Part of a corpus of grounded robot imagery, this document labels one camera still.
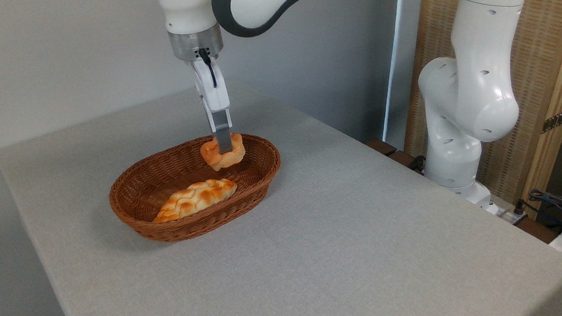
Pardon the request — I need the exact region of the round knotted bread roll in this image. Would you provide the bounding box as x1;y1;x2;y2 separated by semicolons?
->
198;130;247;174

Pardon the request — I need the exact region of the white vertical pole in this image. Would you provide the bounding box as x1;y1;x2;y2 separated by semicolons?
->
382;0;405;143

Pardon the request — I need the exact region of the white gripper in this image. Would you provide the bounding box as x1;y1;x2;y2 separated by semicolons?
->
185;57;241;156

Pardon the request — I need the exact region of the long braided bread loaf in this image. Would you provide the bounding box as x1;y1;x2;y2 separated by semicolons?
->
152;173;239;230

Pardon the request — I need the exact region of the brown wicker oval basket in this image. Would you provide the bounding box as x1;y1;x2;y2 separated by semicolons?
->
106;124;283;251

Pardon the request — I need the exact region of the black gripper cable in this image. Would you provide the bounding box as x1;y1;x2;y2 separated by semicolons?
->
195;47;221;89

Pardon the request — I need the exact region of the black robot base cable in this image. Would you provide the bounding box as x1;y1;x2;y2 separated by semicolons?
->
408;155;428;174

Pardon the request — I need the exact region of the dark brown wooden block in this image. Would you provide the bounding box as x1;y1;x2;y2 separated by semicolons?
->
386;150;427;173
515;217;561;246
364;138;398;158

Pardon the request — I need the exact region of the wooden woven folding screen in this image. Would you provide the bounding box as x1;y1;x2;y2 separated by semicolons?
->
400;0;562;222

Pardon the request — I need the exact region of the metal screen hinge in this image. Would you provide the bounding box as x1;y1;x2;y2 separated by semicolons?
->
541;104;562;136

